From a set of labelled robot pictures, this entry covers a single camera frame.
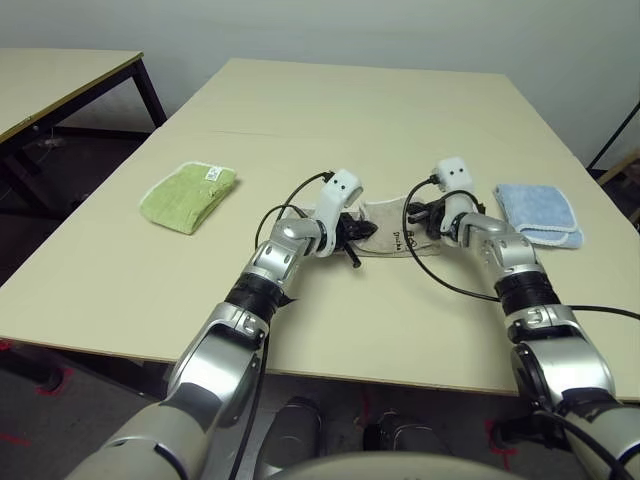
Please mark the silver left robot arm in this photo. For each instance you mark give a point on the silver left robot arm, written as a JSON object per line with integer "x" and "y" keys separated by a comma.
{"x": 280, "y": 250}

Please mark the black robot foot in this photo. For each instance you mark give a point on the black robot foot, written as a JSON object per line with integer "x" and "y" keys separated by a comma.
{"x": 292, "y": 430}
{"x": 405, "y": 432}

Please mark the black robot right foot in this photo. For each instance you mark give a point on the black robot right foot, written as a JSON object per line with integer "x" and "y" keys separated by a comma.
{"x": 405, "y": 432}

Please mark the beige side table black legs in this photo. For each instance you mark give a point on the beige side table black legs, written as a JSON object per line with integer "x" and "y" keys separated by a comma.
{"x": 60, "y": 75}

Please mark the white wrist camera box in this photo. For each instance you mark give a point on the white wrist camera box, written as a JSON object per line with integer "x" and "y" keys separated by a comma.
{"x": 455, "y": 172}
{"x": 340, "y": 187}

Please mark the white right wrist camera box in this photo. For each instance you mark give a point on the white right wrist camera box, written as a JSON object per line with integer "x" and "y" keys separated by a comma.
{"x": 455, "y": 172}

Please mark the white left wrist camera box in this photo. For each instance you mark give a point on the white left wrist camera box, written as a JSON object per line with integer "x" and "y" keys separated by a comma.
{"x": 340, "y": 187}

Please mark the beige towel with white trim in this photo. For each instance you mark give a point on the beige towel with white trim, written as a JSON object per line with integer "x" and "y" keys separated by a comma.
{"x": 385, "y": 225}

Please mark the blue folded towel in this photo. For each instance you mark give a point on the blue folded towel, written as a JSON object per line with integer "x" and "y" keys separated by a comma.
{"x": 535, "y": 205}

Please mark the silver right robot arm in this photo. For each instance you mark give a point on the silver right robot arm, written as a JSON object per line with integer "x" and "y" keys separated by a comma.
{"x": 505, "y": 250}

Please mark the grey robot torso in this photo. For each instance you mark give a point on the grey robot torso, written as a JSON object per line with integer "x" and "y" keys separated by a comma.
{"x": 400, "y": 467}

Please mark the black robot left foot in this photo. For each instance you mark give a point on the black robot left foot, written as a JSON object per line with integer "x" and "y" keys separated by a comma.
{"x": 292, "y": 430}

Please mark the black table foot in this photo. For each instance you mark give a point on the black table foot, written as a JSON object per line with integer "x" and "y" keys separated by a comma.
{"x": 52, "y": 380}

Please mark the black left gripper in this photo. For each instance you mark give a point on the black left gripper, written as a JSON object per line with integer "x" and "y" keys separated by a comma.
{"x": 346, "y": 230}

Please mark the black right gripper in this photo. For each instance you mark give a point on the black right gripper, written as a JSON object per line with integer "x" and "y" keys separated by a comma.
{"x": 435, "y": 215}

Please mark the green folded towel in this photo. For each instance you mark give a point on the green folded towel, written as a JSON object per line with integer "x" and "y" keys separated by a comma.
{"x": 180, "y": 200}

